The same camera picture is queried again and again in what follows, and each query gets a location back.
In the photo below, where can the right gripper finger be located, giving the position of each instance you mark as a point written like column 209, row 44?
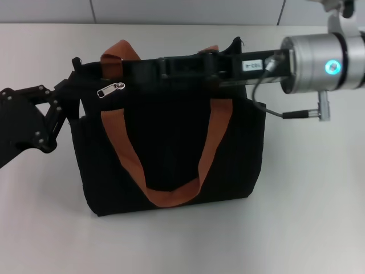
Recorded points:
column 185, row 67

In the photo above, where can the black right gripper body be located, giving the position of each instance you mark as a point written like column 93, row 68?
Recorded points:
column 228, row 67

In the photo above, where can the silver zipper pull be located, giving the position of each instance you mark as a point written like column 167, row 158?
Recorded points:
column 109, row 90

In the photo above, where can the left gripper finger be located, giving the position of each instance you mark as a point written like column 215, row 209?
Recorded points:
column 42, row 91
column 61, row 109

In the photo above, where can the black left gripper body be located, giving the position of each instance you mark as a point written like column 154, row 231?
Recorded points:
column 17, row 122

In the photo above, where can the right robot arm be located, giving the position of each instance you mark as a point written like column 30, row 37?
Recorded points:
column 313, row 57

